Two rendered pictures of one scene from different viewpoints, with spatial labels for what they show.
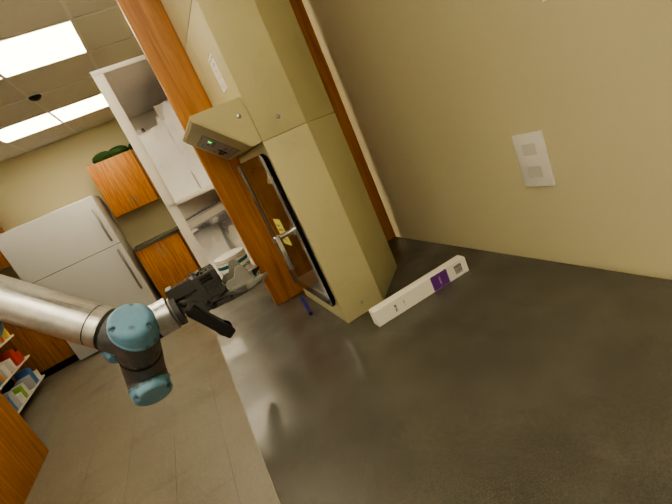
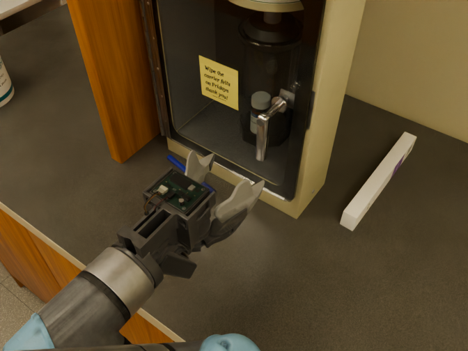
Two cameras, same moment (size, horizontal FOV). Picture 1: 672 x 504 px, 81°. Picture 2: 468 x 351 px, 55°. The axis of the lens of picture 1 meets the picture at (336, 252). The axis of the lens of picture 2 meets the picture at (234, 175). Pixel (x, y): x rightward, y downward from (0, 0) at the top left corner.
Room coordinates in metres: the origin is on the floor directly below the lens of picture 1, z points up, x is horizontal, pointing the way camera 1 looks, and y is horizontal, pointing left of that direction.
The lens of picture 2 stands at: (0.55, 0.44, 1.62)
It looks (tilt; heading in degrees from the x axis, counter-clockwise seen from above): 48 degrees down; 324
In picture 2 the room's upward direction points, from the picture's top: straight up
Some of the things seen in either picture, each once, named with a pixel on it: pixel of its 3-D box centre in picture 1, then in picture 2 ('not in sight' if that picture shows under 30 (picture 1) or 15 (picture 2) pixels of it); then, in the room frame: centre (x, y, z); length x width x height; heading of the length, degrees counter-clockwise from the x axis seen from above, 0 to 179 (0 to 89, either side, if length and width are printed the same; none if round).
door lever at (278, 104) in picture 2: (289, 248); (268, 130); (0.93, 0.10, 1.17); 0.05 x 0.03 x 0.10; 108
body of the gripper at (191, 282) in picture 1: (199, 294); (167, 228); (0.86, 0.32, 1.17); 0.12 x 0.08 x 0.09; 108
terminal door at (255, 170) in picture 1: (283, 230); (223, 81); (1.04, 0.10, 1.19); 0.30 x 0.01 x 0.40; 18
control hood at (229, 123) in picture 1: (217, 140); not in sight; (1.02, 0.15, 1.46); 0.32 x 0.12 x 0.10; 18
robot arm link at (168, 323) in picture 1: (165, 315); (118, 278); (0.83, 0.39, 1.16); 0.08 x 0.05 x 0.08; 18
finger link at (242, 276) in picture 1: (244, 276); (242, 193); (0.85, 0.21, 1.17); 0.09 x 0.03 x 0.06; 88
